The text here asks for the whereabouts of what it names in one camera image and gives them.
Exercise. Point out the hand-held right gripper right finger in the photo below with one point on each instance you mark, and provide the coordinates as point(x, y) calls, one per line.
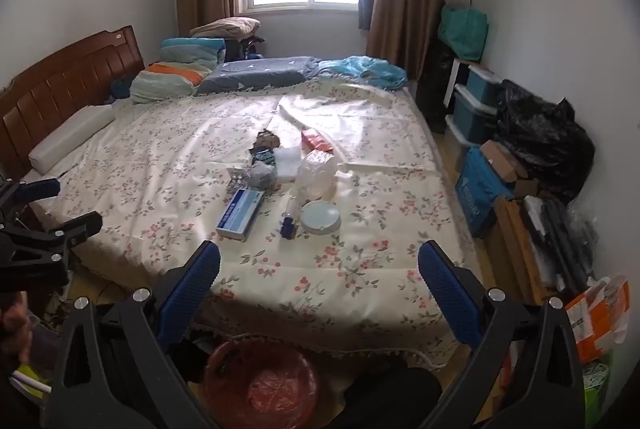
point(447, 294)

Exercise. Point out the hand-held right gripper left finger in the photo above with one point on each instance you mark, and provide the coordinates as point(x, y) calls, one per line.
point(192, 289)

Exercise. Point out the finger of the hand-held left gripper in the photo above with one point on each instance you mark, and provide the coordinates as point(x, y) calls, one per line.
point(75, 229)
point(30, 191)

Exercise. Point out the red wastebasket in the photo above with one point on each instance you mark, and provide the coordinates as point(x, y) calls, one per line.
point(260, 389)

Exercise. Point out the black snack packet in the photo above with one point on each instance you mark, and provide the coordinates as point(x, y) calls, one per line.
point(262, 157)

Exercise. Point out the person's left hand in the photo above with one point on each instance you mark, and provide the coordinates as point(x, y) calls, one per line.
point(12, 324)

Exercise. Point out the long white pillow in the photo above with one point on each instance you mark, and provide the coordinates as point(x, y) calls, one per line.
point(70, 136)

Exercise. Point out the blue white carton box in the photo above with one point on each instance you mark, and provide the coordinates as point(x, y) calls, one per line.
point(240, 214)

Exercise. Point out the blue cardboard box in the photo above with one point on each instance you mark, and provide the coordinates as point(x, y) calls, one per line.
point(480, 196)

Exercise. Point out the wooden headboard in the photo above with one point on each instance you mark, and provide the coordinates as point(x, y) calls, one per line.
point(60, 84)

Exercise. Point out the clear bottle with blue cap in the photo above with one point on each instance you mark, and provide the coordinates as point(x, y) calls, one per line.
point(287, 225)

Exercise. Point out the crumpled silver wrapper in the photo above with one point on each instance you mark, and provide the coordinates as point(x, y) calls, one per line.
point(237, 180)

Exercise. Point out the black wrapped bundle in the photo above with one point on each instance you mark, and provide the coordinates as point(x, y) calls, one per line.
point(560, 234)

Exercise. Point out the grey crumpled plastic bag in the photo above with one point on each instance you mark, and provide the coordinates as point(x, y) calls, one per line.
point(262, 177)

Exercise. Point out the dark blue cloth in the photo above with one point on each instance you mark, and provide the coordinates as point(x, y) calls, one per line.
point(120, 90)

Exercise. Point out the brown open cardboard box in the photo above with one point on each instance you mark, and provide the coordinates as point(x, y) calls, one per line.
point(505, 161)

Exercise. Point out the round white lid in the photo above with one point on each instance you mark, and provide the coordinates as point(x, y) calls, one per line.
point(320, 216)

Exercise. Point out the orange white paper bag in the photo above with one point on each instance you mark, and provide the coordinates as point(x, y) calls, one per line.
point(600, 319)

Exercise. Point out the brown snack wrapper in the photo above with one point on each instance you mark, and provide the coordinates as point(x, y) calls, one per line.
point(267, 140)

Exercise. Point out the clear crumpled plastic bag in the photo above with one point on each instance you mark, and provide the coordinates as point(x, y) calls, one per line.
point(316, 174)

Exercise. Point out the green patterned box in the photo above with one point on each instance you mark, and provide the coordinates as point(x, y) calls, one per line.
point(597, 384)

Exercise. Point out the blue storage bin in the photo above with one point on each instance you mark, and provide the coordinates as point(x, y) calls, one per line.
point(482, 88)
point(470, 119)

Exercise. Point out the black plastic bag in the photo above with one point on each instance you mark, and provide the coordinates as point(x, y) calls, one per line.
point(540, 134)

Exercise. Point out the red box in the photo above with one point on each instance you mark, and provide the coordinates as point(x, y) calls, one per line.
point(316, 140)

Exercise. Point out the black tall object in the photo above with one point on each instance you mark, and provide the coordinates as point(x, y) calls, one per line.
point(435, 84)

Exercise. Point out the teal folded quilt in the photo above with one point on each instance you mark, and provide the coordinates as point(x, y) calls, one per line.
point(192, 49)

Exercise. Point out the grey blue pillow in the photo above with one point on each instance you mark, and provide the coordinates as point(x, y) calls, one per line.
point(260, 71)

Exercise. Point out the turquoise blanket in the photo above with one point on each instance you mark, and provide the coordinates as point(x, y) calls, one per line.
point(370, 69)

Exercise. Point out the beige folded blanket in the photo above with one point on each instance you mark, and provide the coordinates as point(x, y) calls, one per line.
point(225, 28)

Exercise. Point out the teal bag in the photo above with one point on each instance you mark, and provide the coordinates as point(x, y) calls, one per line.
point(462, 31)

